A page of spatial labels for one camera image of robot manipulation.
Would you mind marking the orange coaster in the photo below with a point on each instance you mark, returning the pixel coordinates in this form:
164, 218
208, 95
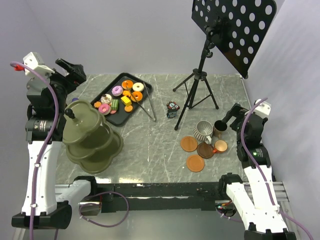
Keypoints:
195, 163
189, 144

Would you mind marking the striped ceramic cup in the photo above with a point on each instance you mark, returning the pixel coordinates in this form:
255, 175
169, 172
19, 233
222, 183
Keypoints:
203, 131

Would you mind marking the small copper cup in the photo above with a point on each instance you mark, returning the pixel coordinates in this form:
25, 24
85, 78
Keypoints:
220, 146

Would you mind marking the orange donut back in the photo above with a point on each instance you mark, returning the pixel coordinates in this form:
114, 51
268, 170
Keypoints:
127, 84

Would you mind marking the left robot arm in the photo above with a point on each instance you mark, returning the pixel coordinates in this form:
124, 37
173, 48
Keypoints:
47, 92

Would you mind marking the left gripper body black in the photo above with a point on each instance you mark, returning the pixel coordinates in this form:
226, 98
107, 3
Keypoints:
68, 83

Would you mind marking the dark brown mug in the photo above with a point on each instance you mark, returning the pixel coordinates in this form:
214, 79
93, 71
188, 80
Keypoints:
219, 128

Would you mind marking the yellow cake block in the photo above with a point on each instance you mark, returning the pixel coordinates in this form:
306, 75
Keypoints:
126, 100

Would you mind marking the green three-tier serving stand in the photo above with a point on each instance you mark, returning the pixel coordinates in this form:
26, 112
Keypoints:
89, 141

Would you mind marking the orange donut front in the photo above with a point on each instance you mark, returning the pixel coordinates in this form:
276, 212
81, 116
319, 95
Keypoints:
136, 96

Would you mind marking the green layered cake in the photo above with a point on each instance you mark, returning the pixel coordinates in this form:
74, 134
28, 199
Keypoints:
114, 104

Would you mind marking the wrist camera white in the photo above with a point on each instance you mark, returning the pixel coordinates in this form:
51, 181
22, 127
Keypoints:
35, 62
263, 110

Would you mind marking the dark brown coaster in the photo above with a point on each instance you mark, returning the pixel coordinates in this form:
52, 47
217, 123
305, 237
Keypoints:
204, 150

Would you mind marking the black base frame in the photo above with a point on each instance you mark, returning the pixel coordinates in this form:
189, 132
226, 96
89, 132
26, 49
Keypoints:
116, 197

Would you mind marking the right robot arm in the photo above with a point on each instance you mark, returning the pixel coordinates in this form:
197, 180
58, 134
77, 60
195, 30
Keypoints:
259, 210

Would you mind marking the orange star cookie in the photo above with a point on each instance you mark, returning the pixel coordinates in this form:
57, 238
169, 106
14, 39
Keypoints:
126, 93

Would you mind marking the orange round cookie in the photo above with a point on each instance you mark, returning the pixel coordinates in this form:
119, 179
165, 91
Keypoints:
128, 109

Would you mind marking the orange coaster left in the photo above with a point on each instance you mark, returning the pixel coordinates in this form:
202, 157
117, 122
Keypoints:
189, 144

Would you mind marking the chocolate sprinkle donut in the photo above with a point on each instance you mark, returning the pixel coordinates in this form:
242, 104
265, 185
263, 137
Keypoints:
106, 99

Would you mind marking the orange coaster front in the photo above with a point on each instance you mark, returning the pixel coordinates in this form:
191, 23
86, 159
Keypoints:
195, 163

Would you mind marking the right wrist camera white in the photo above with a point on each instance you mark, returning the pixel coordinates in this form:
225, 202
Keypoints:
263, 110

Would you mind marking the white cream donut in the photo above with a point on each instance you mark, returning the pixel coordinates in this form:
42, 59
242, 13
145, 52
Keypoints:
138, 87

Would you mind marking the black cartoon figurine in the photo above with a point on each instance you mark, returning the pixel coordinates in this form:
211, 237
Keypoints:
172, 109

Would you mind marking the purple frosted donut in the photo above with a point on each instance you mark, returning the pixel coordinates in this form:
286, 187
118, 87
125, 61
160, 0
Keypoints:
117, 90

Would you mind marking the pink frosted donut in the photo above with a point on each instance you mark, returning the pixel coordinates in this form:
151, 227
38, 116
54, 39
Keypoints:
104, 109

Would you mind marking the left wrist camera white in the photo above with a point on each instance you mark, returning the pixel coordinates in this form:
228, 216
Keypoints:
35, 62

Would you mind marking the orange donut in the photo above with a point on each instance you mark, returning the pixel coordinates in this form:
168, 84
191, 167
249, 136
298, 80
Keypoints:
127, 84
136, 96

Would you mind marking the black serving tray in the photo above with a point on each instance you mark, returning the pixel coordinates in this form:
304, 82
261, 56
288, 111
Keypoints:
121, 116

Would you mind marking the black music stand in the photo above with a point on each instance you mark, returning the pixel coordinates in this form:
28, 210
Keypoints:
236, 28

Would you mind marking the orange flower cookie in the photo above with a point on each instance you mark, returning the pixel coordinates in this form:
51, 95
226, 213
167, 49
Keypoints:
97, 104

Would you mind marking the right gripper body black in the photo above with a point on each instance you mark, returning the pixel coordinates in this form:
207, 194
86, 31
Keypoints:
238, 111

